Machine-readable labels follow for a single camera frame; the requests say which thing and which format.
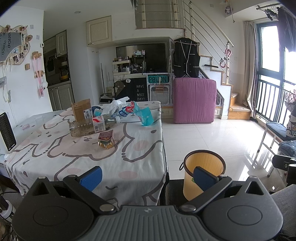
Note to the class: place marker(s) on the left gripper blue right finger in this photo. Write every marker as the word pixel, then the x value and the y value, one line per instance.
pixel 212 187

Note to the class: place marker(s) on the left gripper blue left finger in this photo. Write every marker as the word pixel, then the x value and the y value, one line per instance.
pixel 83 185

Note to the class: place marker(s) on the gold snack packet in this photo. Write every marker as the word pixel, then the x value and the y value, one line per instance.
pixel 106 139

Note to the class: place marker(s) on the clear plastic bottle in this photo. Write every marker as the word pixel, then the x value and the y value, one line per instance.
pixel 93 125

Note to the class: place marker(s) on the blue white snack bag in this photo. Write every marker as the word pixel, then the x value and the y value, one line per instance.
pixel 118 111

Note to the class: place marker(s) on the brown cardboard box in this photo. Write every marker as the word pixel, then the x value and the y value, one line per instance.
pixel 82 110

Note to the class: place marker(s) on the white tissue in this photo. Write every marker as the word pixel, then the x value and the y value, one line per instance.
pixel 111 108

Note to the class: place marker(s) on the teal plastic wrapper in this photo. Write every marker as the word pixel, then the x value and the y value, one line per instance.
pixel 144 115

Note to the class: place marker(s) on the yellow trash bin dark rim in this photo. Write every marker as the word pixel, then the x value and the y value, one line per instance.
pixel 208 160

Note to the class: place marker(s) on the cartoon patterned table cloth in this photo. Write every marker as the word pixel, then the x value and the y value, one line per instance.
pixel 133 171

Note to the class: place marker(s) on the wooden stair steps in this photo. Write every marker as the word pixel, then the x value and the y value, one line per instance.
pixel 237 111

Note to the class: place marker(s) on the pink folded mattress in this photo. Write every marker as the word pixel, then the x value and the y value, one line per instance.
pixel 194 100

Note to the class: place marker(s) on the white folding chair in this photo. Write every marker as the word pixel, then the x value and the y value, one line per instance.
pixel 278 131

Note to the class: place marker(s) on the beige curtain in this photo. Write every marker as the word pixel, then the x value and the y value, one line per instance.
pixel 250 79

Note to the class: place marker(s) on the black nice day sign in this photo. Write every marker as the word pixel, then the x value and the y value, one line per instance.
pixel 136 89

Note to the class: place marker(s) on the white toy oven box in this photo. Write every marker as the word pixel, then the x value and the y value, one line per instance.
pixel 160 88

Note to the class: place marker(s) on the black vest on hanger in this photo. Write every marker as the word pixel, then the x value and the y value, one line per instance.
pixel 186 59

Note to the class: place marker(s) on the cream upper cabinet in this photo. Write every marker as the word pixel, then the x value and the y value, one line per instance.
pixel 99 31

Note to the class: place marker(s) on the photo collage wall board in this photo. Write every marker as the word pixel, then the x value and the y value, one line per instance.
pixel 15 44

